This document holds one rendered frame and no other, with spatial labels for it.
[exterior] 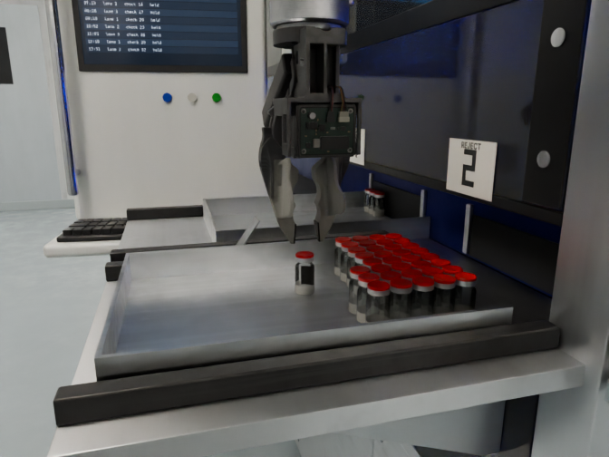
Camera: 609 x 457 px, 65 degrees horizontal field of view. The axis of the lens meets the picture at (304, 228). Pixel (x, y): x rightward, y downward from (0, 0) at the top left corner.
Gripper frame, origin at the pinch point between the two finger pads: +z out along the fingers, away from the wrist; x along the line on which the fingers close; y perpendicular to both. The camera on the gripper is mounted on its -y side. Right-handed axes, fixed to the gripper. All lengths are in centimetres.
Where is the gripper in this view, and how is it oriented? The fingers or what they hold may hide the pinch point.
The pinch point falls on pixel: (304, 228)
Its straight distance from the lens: 53.0
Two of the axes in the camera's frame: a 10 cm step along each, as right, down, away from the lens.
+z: 0.0, 9.7, 2.4
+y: 2.6, 2.3, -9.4
